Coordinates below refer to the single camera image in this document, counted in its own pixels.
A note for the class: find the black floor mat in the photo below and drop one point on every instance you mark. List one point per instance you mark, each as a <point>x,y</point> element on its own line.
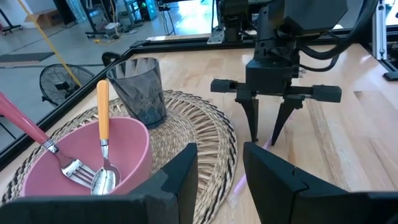
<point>25,57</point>

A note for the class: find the black floor fan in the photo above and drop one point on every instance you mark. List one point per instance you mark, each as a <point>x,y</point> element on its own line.
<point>59,85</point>

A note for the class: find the round woven straw placemat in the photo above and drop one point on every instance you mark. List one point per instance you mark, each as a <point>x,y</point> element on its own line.
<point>192,124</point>

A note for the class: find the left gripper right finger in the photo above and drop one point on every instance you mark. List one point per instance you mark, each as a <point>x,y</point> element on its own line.
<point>295,205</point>

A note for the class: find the black computer tower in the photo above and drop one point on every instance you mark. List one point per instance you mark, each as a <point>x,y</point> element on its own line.
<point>147,9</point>

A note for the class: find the cardboard box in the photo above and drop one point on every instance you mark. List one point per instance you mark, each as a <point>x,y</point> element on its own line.
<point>46,19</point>

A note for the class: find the pink bowl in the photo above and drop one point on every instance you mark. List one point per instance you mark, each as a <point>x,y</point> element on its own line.
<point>77,149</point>

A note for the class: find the silver mounting bracket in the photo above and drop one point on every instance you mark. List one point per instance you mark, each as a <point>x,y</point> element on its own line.
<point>216,37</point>

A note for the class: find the dark smoky plastic cup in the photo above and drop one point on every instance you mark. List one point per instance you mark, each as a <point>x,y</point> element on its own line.
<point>140,93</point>

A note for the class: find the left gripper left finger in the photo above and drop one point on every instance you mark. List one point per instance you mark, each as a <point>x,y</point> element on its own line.
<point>124,211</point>

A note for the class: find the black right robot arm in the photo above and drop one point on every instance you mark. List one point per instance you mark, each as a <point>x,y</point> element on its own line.
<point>233,15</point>

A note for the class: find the silver aluminium post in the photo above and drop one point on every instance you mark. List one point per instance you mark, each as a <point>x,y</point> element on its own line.
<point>379,31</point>

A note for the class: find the pink drinking straw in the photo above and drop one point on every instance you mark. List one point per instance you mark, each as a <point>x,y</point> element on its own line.
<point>241,184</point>

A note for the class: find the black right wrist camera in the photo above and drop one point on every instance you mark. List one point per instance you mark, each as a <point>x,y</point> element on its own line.
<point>314,14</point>

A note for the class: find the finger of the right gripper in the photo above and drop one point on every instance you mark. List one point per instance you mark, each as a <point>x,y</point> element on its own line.
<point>250,115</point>
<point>287,115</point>

